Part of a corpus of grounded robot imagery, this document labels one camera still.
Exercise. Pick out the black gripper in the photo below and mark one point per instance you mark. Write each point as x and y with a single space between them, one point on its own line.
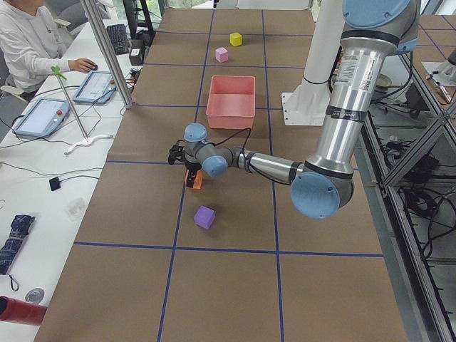
192 167

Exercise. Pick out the orange foam cube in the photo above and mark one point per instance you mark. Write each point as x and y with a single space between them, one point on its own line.
198 185

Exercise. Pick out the purple foam cube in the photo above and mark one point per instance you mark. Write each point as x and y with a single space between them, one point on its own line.
204 217

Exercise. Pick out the pink foam cube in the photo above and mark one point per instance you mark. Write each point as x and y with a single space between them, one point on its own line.
221 54

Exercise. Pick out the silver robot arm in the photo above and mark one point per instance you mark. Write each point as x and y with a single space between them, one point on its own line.
320 186

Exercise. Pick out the pink plastic bin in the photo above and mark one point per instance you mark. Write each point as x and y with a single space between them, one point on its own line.
231 102

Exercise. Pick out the thin metal rod stand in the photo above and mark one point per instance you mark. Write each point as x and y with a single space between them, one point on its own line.
87 140

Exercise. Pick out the clear plastic packet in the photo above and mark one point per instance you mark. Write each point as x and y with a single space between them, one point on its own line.
76 209

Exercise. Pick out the far blue teach pendant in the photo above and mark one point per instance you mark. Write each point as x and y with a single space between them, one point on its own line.
97 88

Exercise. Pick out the blue teach pendant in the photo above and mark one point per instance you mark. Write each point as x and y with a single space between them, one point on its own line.
43 118
97 88

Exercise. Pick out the black box with label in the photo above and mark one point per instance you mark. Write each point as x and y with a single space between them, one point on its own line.
137 52

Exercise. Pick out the small black square device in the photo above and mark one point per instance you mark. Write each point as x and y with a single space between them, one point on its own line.
54 183

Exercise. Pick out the yellow foam cube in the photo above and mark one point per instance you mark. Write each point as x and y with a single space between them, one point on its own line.
235 39

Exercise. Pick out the near blue teach pendant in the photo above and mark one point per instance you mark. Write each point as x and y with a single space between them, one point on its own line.
43 118

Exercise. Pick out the black keyboard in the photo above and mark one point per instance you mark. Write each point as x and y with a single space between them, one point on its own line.
118 38

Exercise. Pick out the folded dark blue umbrella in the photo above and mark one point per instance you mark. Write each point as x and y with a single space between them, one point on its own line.
20 227

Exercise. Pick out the round metal lid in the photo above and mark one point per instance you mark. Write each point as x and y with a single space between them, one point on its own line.
35 295

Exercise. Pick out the person in white hoodie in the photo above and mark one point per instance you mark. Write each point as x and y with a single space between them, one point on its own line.
31 44

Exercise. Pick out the red cylinder bottle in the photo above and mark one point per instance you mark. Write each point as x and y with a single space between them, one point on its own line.
17 311

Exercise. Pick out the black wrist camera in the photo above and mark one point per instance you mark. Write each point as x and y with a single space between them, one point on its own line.
176 154

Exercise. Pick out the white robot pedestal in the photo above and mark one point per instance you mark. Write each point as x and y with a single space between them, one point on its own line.
307 104

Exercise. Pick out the aluminium frame post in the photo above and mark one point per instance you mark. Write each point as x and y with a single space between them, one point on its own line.
96 23

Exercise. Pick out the aluminium frame rack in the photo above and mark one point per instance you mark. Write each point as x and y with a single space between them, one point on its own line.
407 159

